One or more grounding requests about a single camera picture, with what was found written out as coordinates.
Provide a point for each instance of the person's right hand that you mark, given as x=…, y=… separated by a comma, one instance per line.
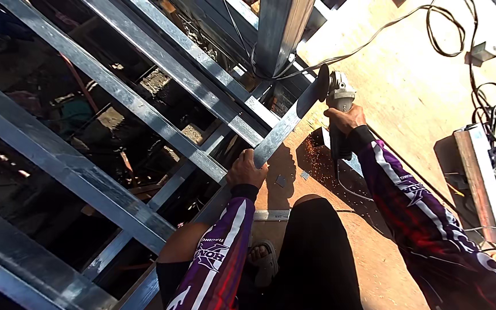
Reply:
x=353, y=119

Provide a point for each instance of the person's left hand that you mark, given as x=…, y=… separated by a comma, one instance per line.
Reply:
x=246, y=173

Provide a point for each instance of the person's right thumb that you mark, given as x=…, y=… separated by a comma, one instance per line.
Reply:
x=333, y=113

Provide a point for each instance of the person's left fingers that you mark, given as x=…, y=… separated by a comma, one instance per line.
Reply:
x=245, y=156

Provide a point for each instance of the person's left thumb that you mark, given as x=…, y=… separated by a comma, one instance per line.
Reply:
x=263, y=169

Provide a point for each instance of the grey angle grinder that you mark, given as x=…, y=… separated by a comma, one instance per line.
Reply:
x=341, y=95

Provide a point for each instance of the galvanized steel bar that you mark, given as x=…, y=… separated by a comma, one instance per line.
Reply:
x=279, y=134

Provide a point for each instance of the person's right forearm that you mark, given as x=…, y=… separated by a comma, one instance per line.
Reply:
x=416, y=206

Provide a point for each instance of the person's left forearm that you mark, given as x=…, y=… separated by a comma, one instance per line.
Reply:
x=222, y=258

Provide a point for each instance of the small square metal offcut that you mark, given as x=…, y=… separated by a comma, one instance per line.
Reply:
x=280, y=181
x=304, y=175

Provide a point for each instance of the steel ruler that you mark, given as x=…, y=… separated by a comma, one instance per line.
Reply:
x=271, y=215

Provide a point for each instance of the rectangular steel tube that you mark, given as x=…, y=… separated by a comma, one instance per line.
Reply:
x=353, y=165

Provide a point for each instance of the plywood sheet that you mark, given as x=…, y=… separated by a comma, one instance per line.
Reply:
x=394, y=94

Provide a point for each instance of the galvanized steel cross beam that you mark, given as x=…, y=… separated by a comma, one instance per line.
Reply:
x=168, y=187

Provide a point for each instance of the long galvanized steel beam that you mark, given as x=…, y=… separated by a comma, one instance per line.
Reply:
x=213, y=64
x=123, y=101
x=179, y=73

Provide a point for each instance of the person's legs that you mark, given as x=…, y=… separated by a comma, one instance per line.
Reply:
x=317, y=254

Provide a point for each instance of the brown wood and metal piece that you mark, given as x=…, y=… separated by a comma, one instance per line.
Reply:
x=476, y=181

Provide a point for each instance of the galvanized steel edge beam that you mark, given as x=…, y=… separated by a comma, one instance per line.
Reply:
x=144, y=290

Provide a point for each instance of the rusty red metal rod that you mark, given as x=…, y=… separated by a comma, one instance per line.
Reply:
x=79, y=82

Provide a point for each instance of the wide galvanized steel beam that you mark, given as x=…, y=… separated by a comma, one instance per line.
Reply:
x=63, y=161
x=28, y=258

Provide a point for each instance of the thick upright steel post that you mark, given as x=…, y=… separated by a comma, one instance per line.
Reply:
x=276, y=34

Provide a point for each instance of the small metal angle bracket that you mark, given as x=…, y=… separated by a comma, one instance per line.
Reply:
x=485, y=52

